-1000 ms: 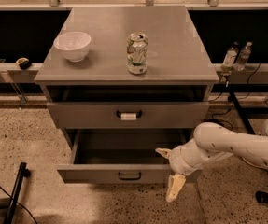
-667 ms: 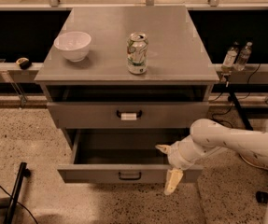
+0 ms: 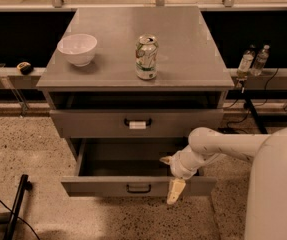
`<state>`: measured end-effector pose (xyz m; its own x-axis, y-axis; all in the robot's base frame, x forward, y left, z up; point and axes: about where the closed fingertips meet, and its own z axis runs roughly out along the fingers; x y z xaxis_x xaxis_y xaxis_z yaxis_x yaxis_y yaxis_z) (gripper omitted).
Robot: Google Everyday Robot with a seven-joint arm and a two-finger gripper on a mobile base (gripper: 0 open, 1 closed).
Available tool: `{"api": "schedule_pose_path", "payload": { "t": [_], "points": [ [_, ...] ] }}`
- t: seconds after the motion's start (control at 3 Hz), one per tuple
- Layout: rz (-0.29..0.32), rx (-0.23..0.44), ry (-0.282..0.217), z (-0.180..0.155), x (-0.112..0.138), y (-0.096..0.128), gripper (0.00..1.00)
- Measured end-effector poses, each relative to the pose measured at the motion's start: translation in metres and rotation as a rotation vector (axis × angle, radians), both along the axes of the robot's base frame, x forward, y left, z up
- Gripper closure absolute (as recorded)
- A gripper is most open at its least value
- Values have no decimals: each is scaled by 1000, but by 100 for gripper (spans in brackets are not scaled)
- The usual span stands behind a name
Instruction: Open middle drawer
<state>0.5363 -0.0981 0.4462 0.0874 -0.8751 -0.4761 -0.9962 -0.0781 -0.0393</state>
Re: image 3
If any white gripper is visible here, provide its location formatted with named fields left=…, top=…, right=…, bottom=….
left=159, top=147, right=203, bottom=205

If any grey drawer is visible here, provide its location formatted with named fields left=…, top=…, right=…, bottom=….
left=50, top=109, right=223, bottom=138
left=60, top=137, right=218, bottom=198

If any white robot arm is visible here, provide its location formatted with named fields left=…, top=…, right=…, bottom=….
left=161, top=127, right=287, bottom=240

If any grey drawer cabinet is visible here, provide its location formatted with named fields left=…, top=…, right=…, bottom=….
left=36, top=5, right=235, bottom=162

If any grey top drawer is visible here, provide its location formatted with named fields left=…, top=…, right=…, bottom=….
left=50, top=109, right=223, bottom=138

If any black tripod leg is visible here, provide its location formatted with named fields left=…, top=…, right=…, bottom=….
left=241, top=87, right=267, bottom=134

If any clear bottle left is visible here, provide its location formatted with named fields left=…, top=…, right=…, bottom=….
left=237, top=45, right=256, bottom=79

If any clear bottle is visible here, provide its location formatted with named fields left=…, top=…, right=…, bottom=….
left=250, top=45, right=270, bottom=76
left=237, top=45, right=256, bottom=79

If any green white soda can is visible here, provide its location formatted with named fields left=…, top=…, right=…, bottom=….
left=136, top=34, right=159, bottom=80

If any clear bottle right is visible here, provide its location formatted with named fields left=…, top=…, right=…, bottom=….
left=250, top=45, right=270, bottom=76

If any white ceramic bowl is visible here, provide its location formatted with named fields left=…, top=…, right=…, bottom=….
left=57, top=34, right=98, bottom=67

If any yellow black tape measure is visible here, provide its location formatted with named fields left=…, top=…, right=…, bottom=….
left=17, top=62, right=34, bottom=75

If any white tape on handle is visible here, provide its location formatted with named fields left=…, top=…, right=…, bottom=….
left=129, top=121, right=147, bottom=130

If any black power adapter cable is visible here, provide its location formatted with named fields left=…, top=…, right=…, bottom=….
left=217, top=113, right=251, bottom=135

